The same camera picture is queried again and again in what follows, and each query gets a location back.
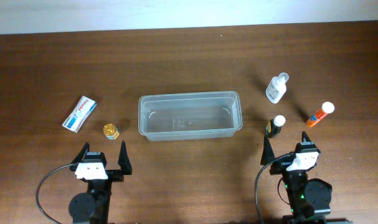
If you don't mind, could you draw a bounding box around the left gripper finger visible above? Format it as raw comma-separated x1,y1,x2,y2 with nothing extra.
72,142,90,164
118,141,133,175

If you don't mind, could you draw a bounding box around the dark bottle white cap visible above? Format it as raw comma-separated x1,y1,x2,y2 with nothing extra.
265,115,286,138

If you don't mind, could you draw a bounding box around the orange tube white cap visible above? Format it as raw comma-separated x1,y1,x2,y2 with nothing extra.
306,101,335,127

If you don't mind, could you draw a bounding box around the white Panadol box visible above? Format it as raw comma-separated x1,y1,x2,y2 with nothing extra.
62,96,97,133

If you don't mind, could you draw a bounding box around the white dropper bottle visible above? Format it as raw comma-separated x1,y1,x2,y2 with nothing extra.
265,73,289,104

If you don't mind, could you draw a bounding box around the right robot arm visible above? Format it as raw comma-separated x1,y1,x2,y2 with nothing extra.
256,131,333,223

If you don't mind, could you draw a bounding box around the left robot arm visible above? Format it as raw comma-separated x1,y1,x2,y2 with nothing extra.
69,142,133,224

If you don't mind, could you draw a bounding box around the clear plastic container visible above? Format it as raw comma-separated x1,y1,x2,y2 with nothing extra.
138,91,243,141

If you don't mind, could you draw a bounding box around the gold lid small jar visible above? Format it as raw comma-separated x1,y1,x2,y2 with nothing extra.
103,123,120,140

